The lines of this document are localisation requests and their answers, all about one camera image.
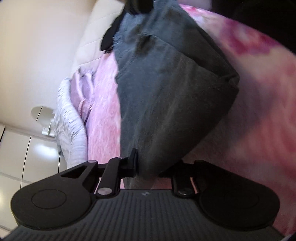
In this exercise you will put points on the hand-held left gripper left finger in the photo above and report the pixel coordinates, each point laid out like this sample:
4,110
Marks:
133,160

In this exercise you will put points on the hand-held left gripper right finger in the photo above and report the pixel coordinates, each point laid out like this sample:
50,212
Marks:
182,185

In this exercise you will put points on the black pants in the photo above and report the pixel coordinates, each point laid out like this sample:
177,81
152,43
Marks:
108,38

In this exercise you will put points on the dark grey jeans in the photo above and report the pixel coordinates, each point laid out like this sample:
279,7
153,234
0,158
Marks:
166,92

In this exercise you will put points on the white quilted headboard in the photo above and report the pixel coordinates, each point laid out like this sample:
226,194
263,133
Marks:
92,39

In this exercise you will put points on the white striped quilt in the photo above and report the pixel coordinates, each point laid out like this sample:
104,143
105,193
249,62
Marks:
70,129

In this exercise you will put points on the lilac pillow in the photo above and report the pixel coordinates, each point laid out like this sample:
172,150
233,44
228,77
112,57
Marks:
82,92

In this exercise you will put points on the round white mirror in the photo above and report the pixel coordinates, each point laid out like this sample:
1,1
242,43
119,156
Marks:
41,114

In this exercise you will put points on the white glossy wardrobe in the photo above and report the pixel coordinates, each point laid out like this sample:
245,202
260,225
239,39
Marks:
27,157

